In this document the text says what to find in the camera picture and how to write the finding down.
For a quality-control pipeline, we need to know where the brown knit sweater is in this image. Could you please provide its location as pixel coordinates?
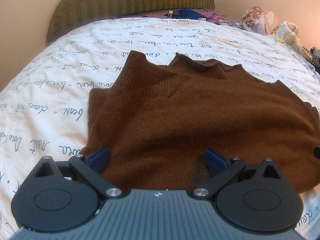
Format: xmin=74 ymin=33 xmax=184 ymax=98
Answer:
xmin=81 ymin=51 xmax=319 ymax=192

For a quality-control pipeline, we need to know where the pink clothes pile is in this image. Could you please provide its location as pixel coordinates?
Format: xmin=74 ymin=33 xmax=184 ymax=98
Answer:
xmin=241 ymin=6 xmax=280 ymax=35

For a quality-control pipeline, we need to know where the white script-print bedspread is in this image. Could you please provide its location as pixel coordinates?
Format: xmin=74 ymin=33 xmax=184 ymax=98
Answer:
xmin=1 ymin=18 xmax=319 ymax=239

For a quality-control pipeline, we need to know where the purple garment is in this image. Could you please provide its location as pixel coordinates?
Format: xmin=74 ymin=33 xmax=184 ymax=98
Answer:
xmin=201 ymin=11 xmax=225 ymax=25

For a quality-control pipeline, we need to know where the dark blue garment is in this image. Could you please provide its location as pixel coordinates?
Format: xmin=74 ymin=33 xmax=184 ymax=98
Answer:
xmin=172 ymin=9 xmax=207 ymax=20

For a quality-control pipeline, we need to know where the olive green upholstered headboard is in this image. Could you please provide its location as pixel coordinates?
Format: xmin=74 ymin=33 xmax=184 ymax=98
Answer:
xmin=46 ymin=0 xmax=215 ymax=44

